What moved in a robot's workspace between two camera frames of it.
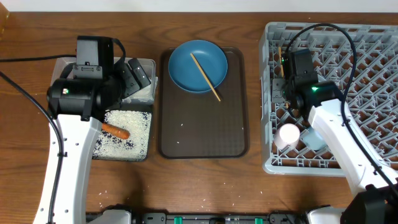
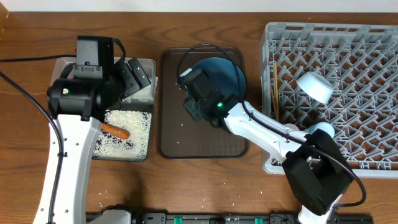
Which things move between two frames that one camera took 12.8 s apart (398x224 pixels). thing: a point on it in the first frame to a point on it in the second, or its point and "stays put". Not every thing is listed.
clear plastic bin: (146, 95) stays put
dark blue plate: (185, 74) to (222, 73)
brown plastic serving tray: (196, 125) stays put
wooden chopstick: (280, 52) to (277, 91)
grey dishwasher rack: (362, 58) stays put
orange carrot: (115, 130) stays put
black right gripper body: (276, 91) to (196, 111)
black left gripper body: (132, 83) stays put
